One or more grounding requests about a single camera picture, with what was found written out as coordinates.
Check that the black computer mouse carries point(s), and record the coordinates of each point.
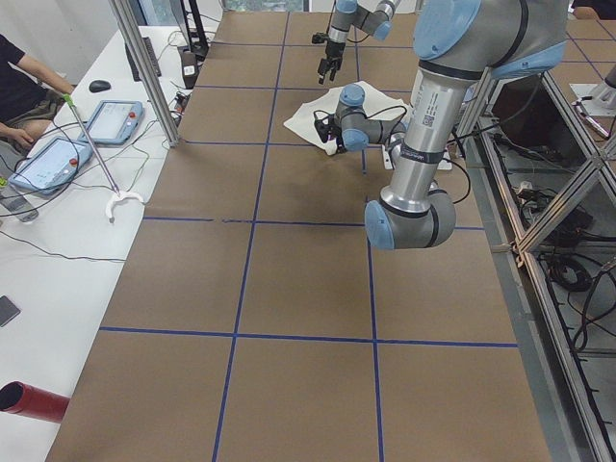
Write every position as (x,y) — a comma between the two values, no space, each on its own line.
(98,85)

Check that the red fire extinguisher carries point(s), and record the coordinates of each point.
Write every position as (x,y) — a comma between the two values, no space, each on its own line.
(29,401)

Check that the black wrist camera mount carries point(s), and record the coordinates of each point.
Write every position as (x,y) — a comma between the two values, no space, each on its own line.
(323,130)
(319,38)

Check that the far blue teach pendant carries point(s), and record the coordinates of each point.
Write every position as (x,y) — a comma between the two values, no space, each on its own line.
(114,121)

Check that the cream long-sleeve cat shirt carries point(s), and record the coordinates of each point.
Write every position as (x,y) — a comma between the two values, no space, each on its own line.
(302,122)

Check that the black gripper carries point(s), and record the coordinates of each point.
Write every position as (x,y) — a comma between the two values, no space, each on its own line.
(332,50)
(334,135)

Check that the white-headed grabber stick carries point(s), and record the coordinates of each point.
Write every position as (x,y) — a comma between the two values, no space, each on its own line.
(118,195)

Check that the blue teach pendant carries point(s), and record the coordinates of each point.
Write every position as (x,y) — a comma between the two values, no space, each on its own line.
(114,121)
(51,168)

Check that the seated person in black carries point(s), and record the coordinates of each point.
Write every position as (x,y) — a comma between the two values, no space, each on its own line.
(31,95)

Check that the near blue teach pendant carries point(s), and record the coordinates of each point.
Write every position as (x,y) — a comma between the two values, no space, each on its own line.
(51,168)

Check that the black smartphone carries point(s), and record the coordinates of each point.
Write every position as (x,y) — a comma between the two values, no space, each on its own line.
(8,310)

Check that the aluminium frame post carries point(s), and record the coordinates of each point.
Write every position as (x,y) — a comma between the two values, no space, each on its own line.
(130,31)

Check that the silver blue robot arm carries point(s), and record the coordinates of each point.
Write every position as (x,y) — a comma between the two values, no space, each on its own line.
(455,42)
(347,14)

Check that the black monitor on stand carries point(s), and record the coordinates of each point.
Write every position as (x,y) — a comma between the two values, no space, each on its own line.
(188,19)

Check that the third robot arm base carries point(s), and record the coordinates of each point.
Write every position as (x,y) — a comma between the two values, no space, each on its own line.
(596,99)

